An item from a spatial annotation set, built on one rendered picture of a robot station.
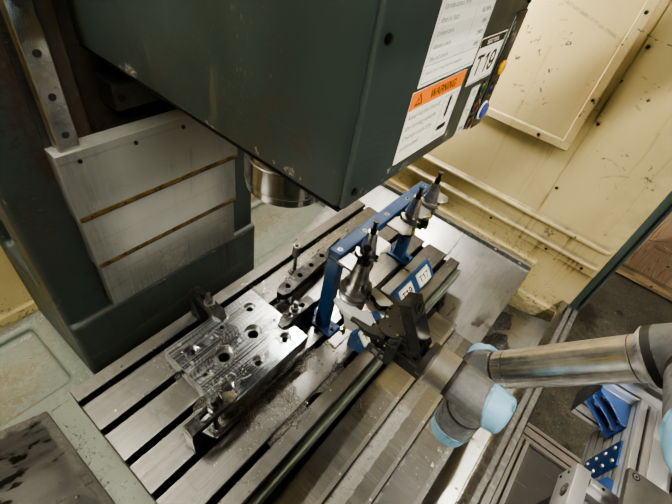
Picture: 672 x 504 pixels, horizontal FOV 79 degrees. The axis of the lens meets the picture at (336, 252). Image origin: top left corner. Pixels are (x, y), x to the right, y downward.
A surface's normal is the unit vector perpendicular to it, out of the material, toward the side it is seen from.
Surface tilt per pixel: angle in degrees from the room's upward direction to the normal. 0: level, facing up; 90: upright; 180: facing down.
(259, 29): 90
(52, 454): 24
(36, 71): 90
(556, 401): 0
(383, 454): 8
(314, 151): 90
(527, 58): 90
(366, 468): 8
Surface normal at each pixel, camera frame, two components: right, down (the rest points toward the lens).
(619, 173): -0.65, 0.45
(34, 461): 0.39, -0.84
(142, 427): 0.15, -0.70
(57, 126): 0.76, 0.53
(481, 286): -0.12, -0.44
